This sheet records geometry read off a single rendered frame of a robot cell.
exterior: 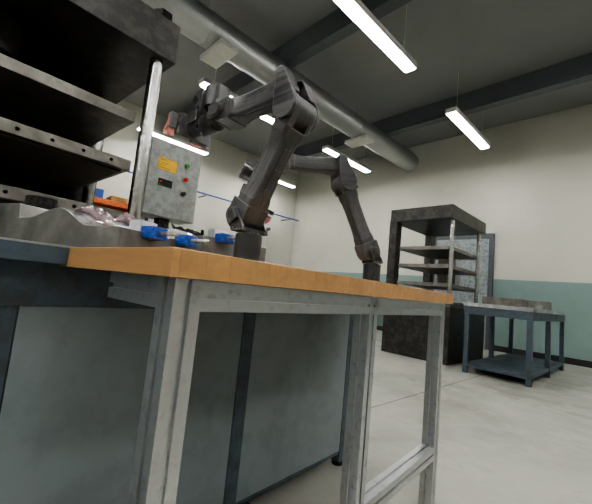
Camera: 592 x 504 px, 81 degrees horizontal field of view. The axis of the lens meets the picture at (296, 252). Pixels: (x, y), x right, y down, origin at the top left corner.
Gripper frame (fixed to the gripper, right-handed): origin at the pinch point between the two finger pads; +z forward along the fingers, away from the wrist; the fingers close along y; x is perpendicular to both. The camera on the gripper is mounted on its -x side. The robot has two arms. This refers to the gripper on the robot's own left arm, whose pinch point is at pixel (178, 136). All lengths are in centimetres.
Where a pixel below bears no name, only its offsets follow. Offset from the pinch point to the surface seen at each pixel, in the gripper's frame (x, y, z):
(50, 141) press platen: -7, 18, 69
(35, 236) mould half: 37.2, 30.9, 5.8
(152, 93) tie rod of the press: -44, -17, 61
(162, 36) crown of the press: -72, -16, 58
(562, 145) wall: -244, -668, -60
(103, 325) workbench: 57, 19, -12
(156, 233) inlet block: 34.9, 14.9, -23.2
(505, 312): 48, -386, -25
